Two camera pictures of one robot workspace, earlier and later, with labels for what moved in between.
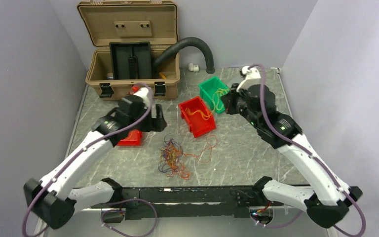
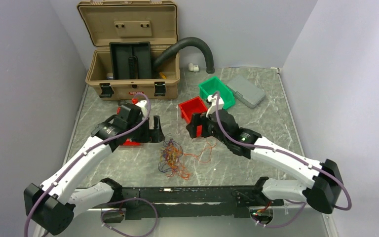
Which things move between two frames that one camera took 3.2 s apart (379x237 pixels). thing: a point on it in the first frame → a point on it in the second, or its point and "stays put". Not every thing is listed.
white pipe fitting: x=192 y=67 stays put
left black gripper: x=155 y=124 → x=153 y=136
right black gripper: x=229 y=99 → x=198 y=119
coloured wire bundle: x=171 y=162 stays put
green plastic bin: x=211 y=91 stays put
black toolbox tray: x=131 y=60 stays put
